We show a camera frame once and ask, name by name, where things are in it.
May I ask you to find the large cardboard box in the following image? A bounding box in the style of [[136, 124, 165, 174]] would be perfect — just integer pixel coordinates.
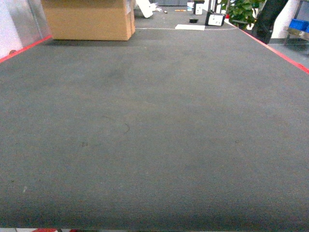
[[41, 0, 135, 41]]

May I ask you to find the blue bin on far shelf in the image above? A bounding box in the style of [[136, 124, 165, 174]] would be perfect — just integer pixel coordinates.
[[289, 19, 309, 32]]

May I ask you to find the dark grey table mat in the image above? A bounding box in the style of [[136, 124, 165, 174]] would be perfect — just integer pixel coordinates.
[[0, 28, 309, 232]]

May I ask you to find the white flat board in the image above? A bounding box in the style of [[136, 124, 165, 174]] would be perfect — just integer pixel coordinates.
[[175, 24, 205, 31]]

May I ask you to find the green potted plant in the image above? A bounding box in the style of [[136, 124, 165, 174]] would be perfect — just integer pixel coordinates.
[[218, 0, 265, 29]]

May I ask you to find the black and white box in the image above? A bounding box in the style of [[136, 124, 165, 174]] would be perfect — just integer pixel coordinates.
[[205, 12, 225, 27]]

